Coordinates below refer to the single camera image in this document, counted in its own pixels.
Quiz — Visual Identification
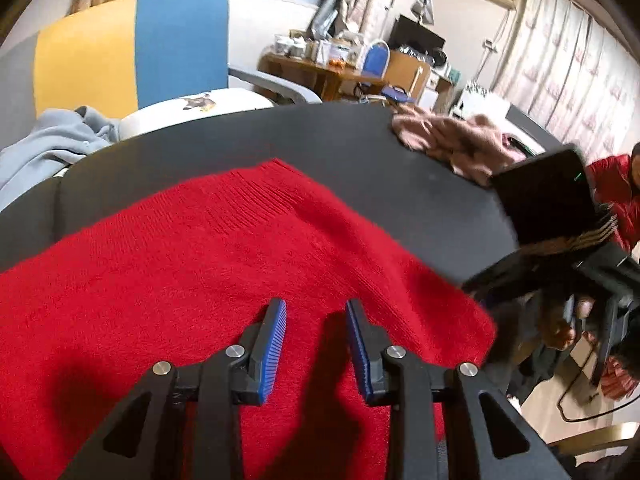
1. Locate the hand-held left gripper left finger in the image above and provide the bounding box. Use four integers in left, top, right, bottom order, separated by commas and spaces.
62, 297, 288, 480

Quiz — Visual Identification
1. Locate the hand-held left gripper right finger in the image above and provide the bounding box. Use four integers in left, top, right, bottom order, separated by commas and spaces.
346, 299, 571, 480

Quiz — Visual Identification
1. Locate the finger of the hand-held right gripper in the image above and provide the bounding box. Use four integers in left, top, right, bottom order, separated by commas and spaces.
462, 252, 581, 303

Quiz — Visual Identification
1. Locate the red knitted sweater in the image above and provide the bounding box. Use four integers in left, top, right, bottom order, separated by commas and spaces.
0, 158, 498, 480

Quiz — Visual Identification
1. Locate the person's right hand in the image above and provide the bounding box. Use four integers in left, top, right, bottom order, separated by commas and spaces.
547, 297, 597, 352

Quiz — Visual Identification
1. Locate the white box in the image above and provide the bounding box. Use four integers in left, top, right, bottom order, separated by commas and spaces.
457, 85, 511, 121

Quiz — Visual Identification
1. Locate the pink fluffy garment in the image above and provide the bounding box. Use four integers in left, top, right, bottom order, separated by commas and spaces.
390, 110, 521, 188

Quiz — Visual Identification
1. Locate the floral white curtain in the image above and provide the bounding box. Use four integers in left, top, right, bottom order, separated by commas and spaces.
492, 0, 640, 161

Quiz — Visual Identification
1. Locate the maroon quilted jacket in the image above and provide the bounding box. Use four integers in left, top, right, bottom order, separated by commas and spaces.
600, 355, 640, 402

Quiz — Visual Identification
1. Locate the wooden stool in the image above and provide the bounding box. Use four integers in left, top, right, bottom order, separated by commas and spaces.
545, 422, 640, 461

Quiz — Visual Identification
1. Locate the wooden cabinet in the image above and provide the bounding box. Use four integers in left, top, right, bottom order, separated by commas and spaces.
385, 50, 431, 98

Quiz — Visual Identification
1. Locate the black monitor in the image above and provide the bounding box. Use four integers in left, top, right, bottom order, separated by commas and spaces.
389, 14, 447, 53

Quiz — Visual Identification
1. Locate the small blue chair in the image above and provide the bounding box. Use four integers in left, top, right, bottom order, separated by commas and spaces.
361, 40, 391, 78

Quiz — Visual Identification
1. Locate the grey desk lamp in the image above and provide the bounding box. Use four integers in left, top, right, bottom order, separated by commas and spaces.
410, 0, 435, 26

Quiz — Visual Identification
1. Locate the wooden desk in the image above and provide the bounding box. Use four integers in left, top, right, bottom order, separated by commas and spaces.
260, 50, 386, 103

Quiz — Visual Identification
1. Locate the cluster of cups and jars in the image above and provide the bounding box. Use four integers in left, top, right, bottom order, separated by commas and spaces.
272, 30, 371, 68

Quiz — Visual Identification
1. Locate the tilted dark screen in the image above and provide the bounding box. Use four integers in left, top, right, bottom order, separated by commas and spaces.
309, 0, 342, 36

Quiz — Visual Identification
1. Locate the light blue cloth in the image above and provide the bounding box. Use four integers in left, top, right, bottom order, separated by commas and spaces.
0, 106, 121, 211

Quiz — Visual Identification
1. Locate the yellow blue grey armchair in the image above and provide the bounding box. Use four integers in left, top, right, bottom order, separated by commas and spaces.
0, 0, 323, 151

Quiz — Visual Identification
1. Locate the black cable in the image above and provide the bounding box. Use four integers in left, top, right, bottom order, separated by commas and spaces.
557, 355, 640, 423

